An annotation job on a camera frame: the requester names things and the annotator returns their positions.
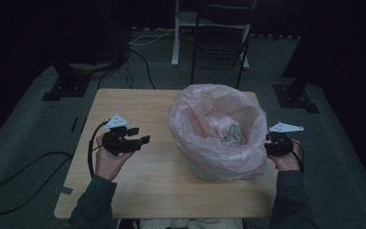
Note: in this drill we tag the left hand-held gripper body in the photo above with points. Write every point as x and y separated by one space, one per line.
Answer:
120 144

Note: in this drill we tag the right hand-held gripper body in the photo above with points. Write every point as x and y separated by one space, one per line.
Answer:
279 144

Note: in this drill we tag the pink plastic trash bag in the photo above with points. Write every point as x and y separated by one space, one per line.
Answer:
203 149

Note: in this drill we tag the person's right hand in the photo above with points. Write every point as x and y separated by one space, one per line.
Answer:
287 162

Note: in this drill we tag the person's left hand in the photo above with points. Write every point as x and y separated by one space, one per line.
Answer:
108 163

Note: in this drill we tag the black stand base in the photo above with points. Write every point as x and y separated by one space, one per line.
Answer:
66 86
294 97

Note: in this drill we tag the black tape strips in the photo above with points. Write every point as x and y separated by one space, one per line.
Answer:
74 125

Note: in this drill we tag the crumpled waste in bag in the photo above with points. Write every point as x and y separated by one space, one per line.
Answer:
230 130

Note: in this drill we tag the white trash bin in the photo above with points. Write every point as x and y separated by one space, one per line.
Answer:
200 173

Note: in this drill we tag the grey tape piece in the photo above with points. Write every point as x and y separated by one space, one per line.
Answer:
64 190

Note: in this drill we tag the black folding chair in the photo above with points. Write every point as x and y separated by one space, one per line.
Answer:
219 41

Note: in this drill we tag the white table frame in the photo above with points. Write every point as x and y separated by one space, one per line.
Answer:
179 22

